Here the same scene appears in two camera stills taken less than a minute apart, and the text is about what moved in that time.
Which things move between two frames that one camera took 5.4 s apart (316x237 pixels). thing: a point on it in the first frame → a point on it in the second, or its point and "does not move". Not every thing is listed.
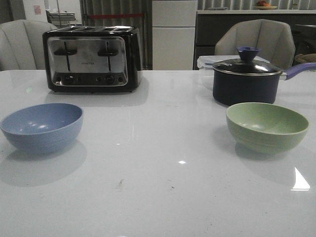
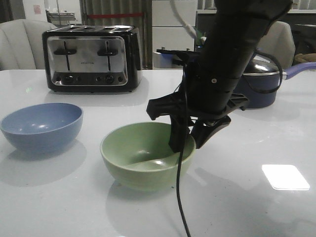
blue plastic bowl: [43, 129] does not move
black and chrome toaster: [93, 59] does not move
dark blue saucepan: [229, 89] does not move
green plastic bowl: [261, 128] → [139, 155]
